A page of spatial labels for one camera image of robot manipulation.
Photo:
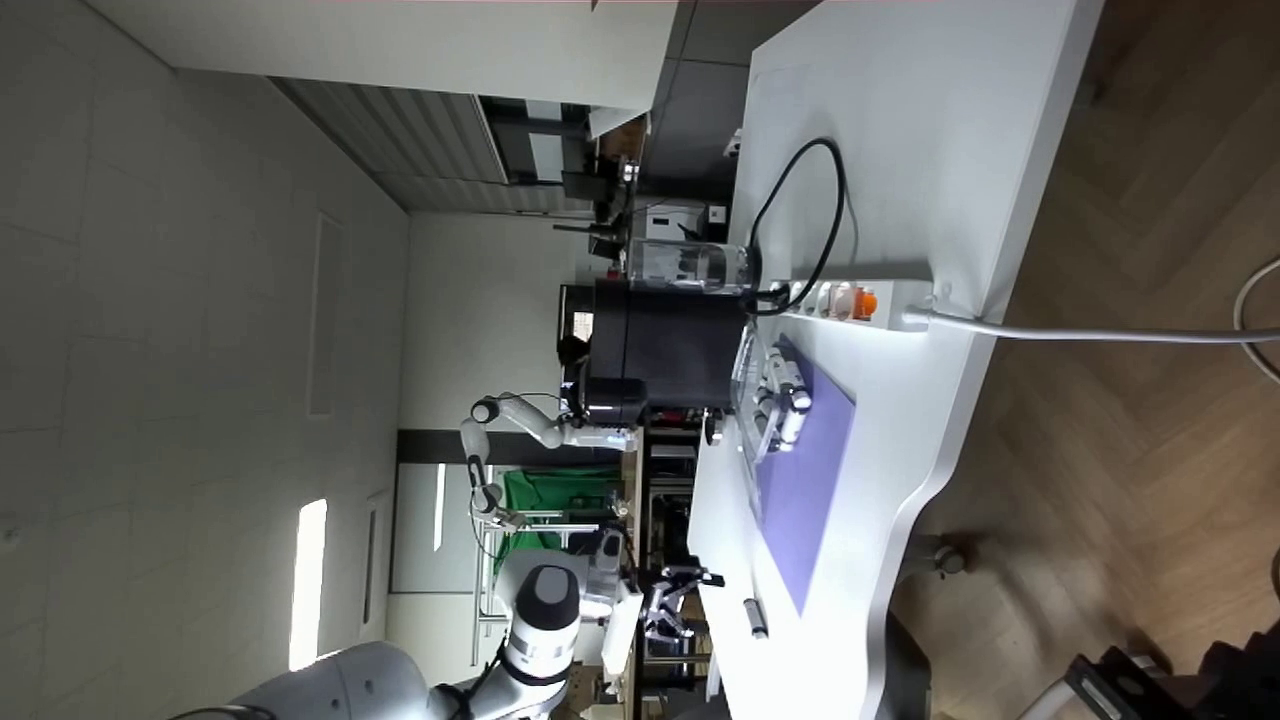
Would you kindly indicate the grey background machine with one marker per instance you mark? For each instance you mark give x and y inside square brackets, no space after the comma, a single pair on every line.
[675,240]

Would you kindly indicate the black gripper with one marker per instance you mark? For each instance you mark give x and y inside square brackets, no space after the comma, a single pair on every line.
[667,593]

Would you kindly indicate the black coffee machine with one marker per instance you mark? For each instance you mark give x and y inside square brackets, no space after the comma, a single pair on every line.
[661,351]

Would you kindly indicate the purple table mat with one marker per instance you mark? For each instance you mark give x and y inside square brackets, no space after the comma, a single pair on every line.
[807,492]

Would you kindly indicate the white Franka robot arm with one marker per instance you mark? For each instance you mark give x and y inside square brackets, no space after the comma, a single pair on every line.
[542,627]

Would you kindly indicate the small white background robot arm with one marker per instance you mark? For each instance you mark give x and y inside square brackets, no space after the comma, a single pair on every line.
[532,421]

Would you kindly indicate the white power strip orange switches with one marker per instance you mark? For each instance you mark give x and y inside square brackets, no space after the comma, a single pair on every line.
[866,289]

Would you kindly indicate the clear bottle dark cap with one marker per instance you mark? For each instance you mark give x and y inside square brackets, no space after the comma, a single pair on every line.
[788,418]

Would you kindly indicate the clear plastic bottle pack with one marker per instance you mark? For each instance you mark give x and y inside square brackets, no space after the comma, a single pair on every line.
[761,400]

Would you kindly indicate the green background board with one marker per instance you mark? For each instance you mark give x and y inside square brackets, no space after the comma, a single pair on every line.
[561,492]

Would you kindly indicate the small black table item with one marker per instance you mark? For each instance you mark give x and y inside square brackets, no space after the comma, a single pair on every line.
[758,617]

